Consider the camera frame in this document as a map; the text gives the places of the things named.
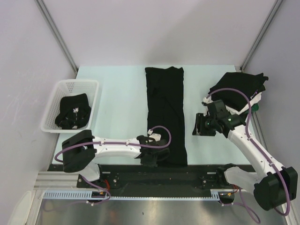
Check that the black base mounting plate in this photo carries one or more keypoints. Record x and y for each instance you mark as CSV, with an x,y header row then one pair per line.
x,y
136,181

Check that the black printed t-shirt in basket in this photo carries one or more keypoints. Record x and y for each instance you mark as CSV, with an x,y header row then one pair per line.
x,y
74,112

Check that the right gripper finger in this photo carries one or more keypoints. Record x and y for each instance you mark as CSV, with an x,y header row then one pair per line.
x,y
205,132
200,121

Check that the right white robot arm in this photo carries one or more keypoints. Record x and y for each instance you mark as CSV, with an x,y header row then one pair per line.
x,y
272,184

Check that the white plastic laundry basket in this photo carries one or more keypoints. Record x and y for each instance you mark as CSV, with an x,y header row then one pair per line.
x,y
65,88

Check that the white folded t-shirt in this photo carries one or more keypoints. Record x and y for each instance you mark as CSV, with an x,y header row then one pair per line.
x,y
253,101

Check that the right aluminium frame post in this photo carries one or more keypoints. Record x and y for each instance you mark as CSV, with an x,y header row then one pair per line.
x,y
263,30

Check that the green folded t-shirt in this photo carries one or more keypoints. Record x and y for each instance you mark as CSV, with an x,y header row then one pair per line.
x,y
254,108

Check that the aluminium frame post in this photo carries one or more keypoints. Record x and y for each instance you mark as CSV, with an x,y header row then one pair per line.
x,y
56,33
263,30

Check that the left aluminium frame post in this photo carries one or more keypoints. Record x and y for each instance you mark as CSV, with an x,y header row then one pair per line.
x,y
56,33

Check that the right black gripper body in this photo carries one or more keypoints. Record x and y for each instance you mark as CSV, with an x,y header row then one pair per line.
x,y
210,121

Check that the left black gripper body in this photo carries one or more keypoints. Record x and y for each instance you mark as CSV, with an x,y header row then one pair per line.
x,y
150,162

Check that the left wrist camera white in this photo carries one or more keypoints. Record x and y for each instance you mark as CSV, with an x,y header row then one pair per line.
x,y
152,135

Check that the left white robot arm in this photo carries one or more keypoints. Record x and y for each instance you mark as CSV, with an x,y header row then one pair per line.
x,y
80,150

